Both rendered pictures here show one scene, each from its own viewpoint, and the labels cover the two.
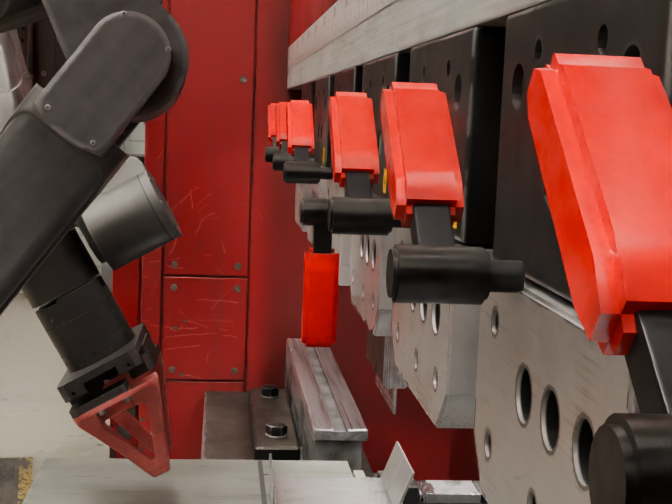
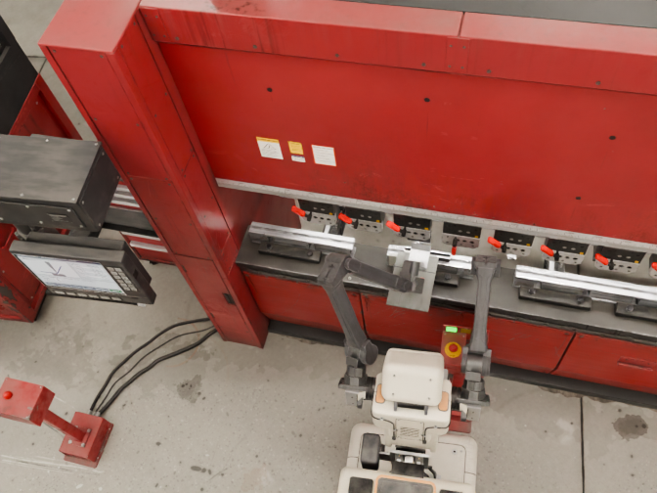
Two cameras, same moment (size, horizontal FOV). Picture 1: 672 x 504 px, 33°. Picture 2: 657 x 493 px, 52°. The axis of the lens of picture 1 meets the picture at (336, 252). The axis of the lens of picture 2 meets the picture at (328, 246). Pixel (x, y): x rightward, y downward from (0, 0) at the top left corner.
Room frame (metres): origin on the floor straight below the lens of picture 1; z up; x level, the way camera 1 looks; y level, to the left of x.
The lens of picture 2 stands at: (0.51, 1.39, 3.61)
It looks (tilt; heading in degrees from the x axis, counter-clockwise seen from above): 59 degrees down; 300
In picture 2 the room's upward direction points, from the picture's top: 12 degrees counter-clockwise
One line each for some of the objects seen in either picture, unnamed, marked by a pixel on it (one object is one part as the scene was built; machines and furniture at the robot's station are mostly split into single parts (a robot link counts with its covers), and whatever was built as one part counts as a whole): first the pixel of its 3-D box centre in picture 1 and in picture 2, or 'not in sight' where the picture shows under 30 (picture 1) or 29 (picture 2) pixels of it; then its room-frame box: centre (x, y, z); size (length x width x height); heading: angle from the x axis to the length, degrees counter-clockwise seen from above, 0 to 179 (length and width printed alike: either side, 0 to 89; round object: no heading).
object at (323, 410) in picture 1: (319, 412); (302, 240); (1.45, 0.01, 0.92); 0.50 x 0.06 x 0.10; 6
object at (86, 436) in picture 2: not in sight; (55, 421); (2.44, 1.10, 0.41); 0.25 x 0.20 x 0.83; 96
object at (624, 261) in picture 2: not in sight; (619, 251); (0.13, -0.12, 1.26); 0.15 x 0.09 x 0.17; 6
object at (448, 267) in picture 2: not in sight; (430, 261); (0.85, -0.05, 0.92); 0.39 x 0.06 x 0.10; 6
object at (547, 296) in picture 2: not in sight; (554, 297); (0.29, -0.05, 0.89); 0.30 x 0.05 x 0.03; 6
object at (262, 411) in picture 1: (271, 425); (289, 252); (1.49, 0.08, 0.89); 0.30 x 0.05 x 0.03; 6
